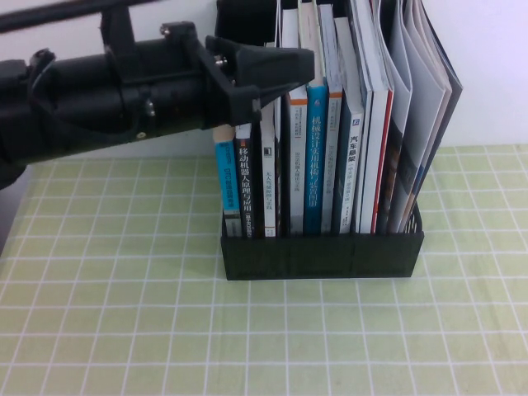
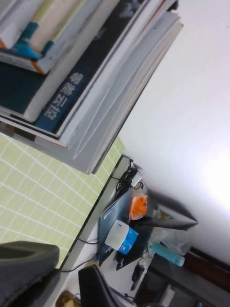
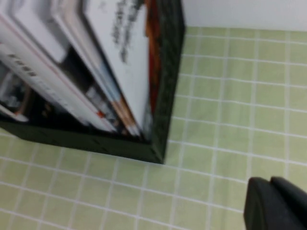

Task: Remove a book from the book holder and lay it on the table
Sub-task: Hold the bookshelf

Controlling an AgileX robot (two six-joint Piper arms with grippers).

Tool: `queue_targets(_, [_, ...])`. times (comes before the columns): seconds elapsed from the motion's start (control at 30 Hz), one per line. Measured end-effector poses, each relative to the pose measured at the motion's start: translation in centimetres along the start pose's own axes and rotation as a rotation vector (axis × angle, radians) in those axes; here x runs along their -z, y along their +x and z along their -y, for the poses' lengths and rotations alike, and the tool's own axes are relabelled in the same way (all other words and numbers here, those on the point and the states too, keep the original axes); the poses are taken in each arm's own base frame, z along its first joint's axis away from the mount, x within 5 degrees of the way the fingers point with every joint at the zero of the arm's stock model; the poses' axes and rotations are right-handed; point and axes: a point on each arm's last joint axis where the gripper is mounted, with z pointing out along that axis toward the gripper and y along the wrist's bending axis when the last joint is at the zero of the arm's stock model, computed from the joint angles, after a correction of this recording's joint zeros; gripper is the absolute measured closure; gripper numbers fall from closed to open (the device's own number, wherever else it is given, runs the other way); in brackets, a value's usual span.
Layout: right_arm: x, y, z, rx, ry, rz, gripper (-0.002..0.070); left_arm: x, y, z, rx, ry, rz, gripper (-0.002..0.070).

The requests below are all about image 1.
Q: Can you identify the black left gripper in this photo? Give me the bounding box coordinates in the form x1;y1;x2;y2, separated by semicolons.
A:
107;22;316;144

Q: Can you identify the red book with black spine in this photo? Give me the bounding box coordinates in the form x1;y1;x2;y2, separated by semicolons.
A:
233;122;259;240

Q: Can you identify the white spine orange band book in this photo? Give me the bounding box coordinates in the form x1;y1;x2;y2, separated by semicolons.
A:
280;8;309;237

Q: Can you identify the cyan spine book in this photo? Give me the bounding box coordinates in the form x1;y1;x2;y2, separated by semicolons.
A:
213;125;243;238

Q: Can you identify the blue spine mechanical design book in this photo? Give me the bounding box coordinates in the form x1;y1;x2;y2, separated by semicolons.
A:
299;2;330;237

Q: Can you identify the white spine paperback book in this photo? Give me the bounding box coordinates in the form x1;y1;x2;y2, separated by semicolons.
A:
260;101;278;239

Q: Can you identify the grey spine orange band book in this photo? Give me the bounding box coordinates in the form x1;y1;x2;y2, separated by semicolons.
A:
317;3;344;235

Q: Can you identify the dark teal spine book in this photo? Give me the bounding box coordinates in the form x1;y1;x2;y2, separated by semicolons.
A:
332;16;366;235

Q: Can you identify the thin white spine book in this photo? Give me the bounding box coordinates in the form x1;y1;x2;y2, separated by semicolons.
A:
349;0;375;234

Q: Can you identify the white book with red edge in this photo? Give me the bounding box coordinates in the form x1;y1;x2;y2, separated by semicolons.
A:
362;0;395;234

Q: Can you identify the black plastic book holder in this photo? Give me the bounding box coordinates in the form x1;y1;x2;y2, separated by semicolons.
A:
214;0;426;282

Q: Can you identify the magazine with dark photo spine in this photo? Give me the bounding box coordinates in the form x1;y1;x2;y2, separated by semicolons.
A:
377;0;413;234

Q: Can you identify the large curved white magazine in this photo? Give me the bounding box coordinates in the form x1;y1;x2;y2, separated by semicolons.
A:
398;0;464;232

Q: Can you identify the green checked tablecloth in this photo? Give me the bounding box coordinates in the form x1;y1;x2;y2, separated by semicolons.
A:
0;144;528;396

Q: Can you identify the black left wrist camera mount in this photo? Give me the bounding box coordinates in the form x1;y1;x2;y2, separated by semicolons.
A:
98;6;138;57

